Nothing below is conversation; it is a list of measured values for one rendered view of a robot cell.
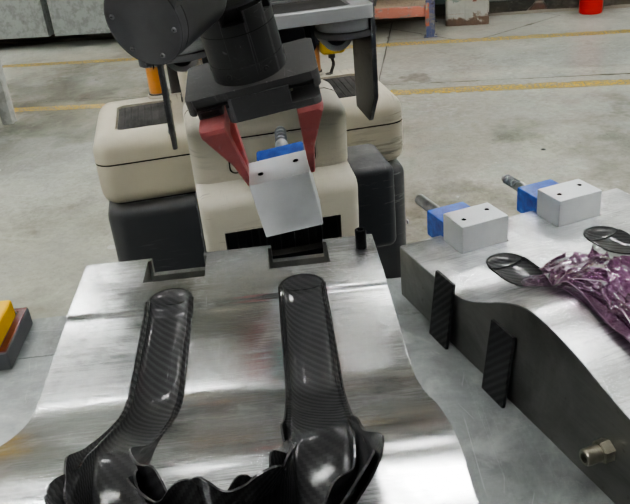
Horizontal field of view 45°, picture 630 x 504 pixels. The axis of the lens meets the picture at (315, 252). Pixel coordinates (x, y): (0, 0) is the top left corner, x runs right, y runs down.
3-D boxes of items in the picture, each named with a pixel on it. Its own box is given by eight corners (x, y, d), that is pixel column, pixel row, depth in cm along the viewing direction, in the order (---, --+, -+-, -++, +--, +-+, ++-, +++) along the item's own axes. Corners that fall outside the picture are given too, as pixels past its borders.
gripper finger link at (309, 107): (342, 183, 62) (316, 77, 56) (256, 204, 62) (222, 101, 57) (333, 143, 67) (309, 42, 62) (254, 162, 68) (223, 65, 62)
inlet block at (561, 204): (484, 204, 88) (485, 160, 85) (521, 194, 89) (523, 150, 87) (556, 250, 77) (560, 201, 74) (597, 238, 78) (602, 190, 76)
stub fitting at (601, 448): (600, 451, 51) (575, 460, 51) (602, 432, 51) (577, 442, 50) (615, 464, 50) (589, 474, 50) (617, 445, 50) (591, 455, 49)
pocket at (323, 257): (272, 280, 72) (267, 244, 70) (328, 273, 72) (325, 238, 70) (273, 305, 68) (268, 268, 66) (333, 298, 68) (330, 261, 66)
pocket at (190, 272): (156, 293, 71) (148, 258, 70) (213, 286, 71) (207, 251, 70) (150, 319, 67) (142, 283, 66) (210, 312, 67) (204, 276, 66)
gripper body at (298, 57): (323, 91, 57) (300, -6, 53) (191, 124, 58) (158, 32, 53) (316, 57, 62) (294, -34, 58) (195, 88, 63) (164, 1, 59)
